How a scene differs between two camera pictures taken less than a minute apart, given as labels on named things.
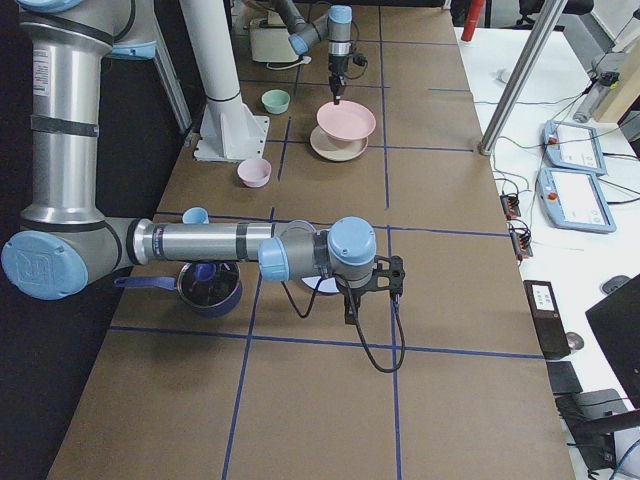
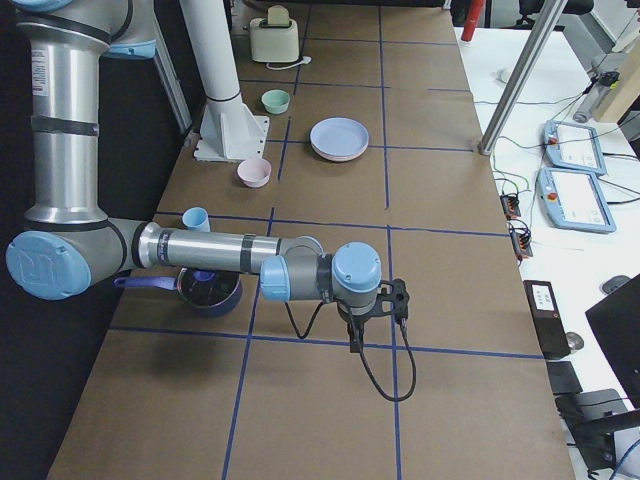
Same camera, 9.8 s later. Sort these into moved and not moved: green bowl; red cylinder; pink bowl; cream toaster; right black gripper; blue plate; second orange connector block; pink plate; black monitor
Moved: blue plate; pink plate; right black gripper
Not moved: second orange connector block; black monitor; red cylinder; pink bowl; cream toaster; green bowl
